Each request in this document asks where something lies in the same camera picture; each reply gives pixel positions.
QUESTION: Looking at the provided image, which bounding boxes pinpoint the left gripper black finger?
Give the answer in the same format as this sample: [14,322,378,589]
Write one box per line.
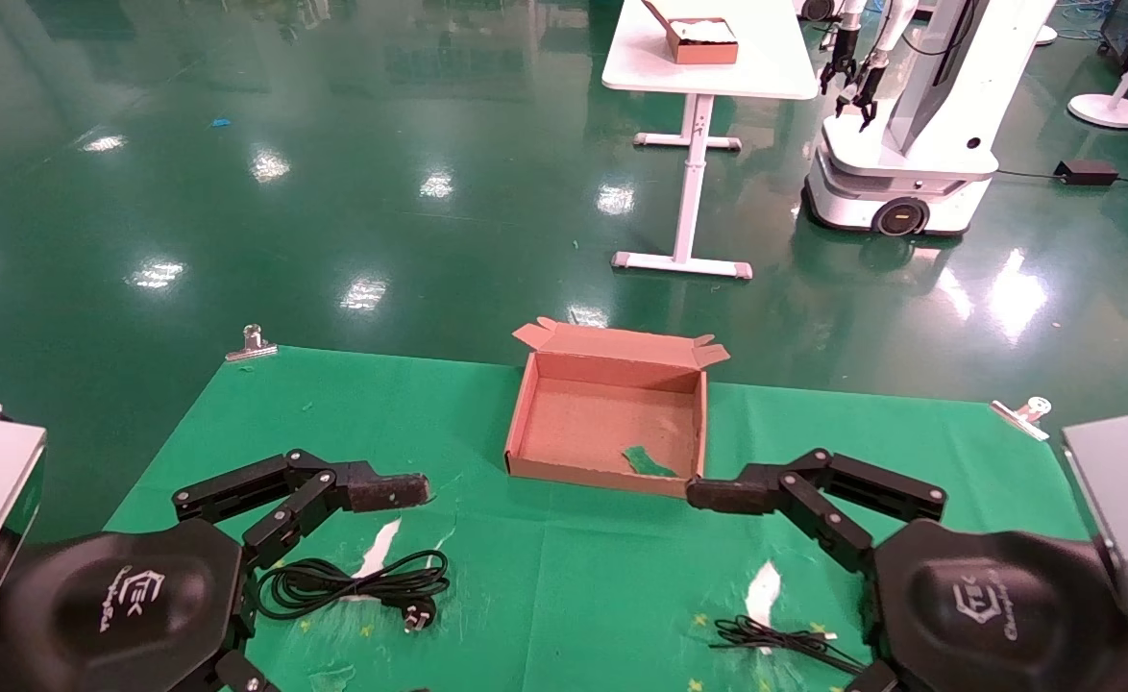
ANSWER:
[172,448,431,570]

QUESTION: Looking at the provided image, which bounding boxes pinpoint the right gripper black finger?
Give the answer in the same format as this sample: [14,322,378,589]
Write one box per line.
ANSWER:
[685,447,948,576]

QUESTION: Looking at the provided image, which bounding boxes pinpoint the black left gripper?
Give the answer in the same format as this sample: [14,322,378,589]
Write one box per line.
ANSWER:
[0,519,282,692]

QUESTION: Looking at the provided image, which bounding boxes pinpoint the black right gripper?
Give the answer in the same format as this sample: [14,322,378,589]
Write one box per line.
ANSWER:
[845,521,1128,692]

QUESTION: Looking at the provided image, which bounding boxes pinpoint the thin black cable bundle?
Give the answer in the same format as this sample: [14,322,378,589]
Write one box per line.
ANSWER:
[710,615,868,674]

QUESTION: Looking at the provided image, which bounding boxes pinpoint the thick black power cable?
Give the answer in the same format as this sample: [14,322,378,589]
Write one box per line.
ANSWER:
[255,550,452,635]

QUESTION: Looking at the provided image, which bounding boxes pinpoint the open brown cardboard box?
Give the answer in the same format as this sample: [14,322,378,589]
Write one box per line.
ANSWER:
[504,317,730,500]

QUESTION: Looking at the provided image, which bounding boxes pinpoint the small brown cardboard box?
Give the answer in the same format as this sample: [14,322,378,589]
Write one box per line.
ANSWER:
[641,0,740,66]

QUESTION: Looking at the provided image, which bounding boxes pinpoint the green cloth scrap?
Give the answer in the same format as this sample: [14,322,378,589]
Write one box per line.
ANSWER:
[622,445,680,479]

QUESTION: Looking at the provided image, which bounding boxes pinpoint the green table cloth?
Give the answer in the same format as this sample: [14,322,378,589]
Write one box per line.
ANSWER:
[103,344,1093,692]

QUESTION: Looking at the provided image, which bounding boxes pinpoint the metal table clip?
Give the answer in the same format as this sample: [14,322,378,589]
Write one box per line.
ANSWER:
[226,325,279,363]
[990,396,1053,443]

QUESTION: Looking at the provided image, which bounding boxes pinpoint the white wheeled background robot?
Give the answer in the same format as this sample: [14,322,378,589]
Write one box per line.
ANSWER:
[802,0,1060,237]

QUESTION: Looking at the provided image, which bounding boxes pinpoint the white table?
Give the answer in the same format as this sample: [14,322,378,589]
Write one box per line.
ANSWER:
[602,0,820,281]

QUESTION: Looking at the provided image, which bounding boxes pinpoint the white filling material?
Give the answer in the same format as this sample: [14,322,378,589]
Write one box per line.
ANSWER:
[670,17,736,41]

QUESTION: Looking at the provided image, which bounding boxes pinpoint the black power adapter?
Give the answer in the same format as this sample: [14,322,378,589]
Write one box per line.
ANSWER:
[1054,160,1119,186]

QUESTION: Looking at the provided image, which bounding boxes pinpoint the white floor stand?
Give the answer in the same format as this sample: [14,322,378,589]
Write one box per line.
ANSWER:
[1068,0,1128,130]

